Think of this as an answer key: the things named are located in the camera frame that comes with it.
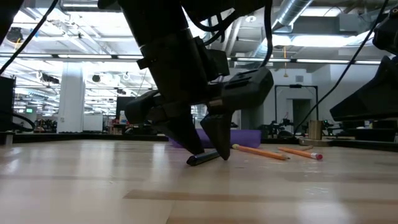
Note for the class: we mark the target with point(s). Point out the white wipes container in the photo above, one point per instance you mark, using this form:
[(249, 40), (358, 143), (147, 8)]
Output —
[(122, 118)]

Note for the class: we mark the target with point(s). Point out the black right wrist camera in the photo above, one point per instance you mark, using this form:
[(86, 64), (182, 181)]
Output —
[(387, 31)]

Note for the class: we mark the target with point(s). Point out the purple plastic supply box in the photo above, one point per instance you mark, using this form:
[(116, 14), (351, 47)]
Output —
[(245, 138)]

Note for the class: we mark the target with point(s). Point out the black table rig frame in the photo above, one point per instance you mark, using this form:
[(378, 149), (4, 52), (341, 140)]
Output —
[(93, 137)]

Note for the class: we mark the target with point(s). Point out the black background rig frame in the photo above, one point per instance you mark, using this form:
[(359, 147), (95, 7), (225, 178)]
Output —
[(295, 86)]

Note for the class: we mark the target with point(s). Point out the long ceiling light bar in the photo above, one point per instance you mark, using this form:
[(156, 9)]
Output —
[(84, 56)]

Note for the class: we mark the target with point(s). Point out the green sign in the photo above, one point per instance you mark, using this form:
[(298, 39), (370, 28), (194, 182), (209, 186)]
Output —
[(29, 110)]

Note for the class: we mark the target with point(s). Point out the silver ceiling duct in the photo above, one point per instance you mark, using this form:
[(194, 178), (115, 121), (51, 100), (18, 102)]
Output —
[(292, 11)]

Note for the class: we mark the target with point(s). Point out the cylindrical stand with round base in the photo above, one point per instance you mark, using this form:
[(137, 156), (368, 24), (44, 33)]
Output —
[(315, 130)]

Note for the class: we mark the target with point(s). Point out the orange pencil red eraser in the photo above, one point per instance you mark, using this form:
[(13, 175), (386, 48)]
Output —
[(300, 152)]

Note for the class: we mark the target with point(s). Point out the white pillar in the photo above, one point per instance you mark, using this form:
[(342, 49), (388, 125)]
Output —
[(71, 105)]

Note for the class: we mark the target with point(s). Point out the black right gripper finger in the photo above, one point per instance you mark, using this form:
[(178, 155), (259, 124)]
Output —
[(373, 102)]

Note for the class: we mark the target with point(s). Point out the black marker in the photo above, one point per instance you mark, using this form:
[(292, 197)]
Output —
[(202, 158)]

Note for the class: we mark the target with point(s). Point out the black cabinet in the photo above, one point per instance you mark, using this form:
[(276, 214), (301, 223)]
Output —
[(7, 105)]

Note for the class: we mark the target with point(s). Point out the black monitor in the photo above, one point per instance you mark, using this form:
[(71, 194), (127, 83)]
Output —
[(122, 104)]

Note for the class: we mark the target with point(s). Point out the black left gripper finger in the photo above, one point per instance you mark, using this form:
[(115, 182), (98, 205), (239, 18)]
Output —
[(219, 133), (183, 130)]

